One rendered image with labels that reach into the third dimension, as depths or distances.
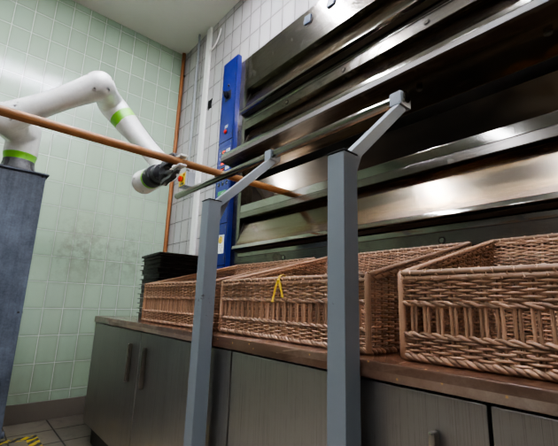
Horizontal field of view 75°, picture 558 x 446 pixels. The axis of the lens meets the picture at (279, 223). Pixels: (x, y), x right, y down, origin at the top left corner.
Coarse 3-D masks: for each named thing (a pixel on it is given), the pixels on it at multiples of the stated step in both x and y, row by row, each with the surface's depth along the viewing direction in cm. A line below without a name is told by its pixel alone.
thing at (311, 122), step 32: (544, 0) 88; (480, 32) 98; (512, 32) 96; (416, 64) 112; (448, 64) 109; (480, 64) 107; (512, 64) 106; (352, 96) 130; (384, 96) 127; (416, 96) 125; (448, 96) 122; (288, 128) 155; (320, 128) 151; (352, 128) 148; (224, 160) 192; (288, 160) 181
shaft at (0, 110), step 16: (0, 112) 105; (16, 112) 107; (48, 128) 113; (64, 128) 115; (80, 128) 118; (112, 144) 125; (128, 144) 128; (160, 160) 137; (176, 160) 139; (240, 176) 159
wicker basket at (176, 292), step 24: (264, 264) 170; (288, 264) 137; (144, 288) 154; (168, 288) 137; (192, 288) 123; (216, 288) 116; (144, 312) 151; (168, 312) 134; (192, 312) 121; (216, 312) 114; (264, 312) 126
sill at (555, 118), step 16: (512, 128) 102; (528, 128) 99; (448, 144) 115; (464, 144) 112; (480, 144) 108; (400, 160) 128; (416, 160) 123; (368, 176) 137; (288, 192) 171; (304, 192) 163; (256, 208) 188
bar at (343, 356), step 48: (288, 144) 116; (192, 192) 165; (336, 192) 67; (336, 240) 65; (336, 288) 64; (192, 336) 98; (336, 336) 62; (192, 384) 94; (336, 384) 60; (192, 432) 90; (336, 432) 59
